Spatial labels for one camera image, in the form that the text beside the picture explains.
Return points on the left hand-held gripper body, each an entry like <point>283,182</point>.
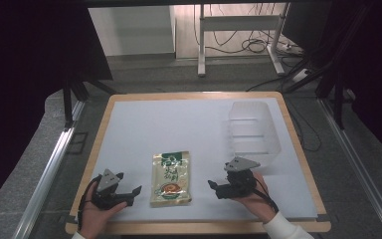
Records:
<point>107,182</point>

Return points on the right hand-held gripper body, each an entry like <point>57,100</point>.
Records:
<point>240,181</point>

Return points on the green and cream snack packet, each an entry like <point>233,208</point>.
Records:
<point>170,179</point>

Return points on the clear plastic storage box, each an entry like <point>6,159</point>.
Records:
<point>253,132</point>

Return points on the person's right hand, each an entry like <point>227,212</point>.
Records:
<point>257,202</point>

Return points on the person's left hand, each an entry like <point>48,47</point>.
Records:
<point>96,217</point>

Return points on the wooden framed white board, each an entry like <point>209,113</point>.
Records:
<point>185,132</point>

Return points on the black metal stand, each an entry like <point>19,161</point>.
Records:
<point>76,93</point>
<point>336,83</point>

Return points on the white power strip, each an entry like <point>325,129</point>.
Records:
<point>301,75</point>

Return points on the black curtain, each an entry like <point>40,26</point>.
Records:
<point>374,66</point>
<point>23,83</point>

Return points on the white cabinet panel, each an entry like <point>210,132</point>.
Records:
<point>131,30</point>

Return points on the aluminium floor rail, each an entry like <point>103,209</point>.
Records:
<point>46,176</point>
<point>358,166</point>

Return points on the white metal stand frame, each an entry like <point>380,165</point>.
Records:
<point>238,23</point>

